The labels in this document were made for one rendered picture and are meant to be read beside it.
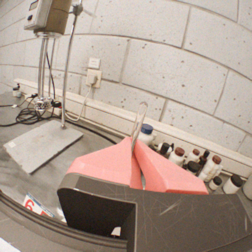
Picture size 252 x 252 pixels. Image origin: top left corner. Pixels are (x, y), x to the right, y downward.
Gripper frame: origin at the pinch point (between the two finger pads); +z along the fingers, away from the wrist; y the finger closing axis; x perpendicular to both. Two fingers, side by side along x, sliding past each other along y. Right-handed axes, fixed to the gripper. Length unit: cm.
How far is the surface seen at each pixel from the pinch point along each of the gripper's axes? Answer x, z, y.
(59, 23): -16.2, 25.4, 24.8
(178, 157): 17.6, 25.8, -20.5
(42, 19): -16.6, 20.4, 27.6
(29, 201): 22.7, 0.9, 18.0
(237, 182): 18, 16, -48
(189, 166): 19.9, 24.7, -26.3
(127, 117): 15.6, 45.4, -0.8
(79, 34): -20, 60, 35
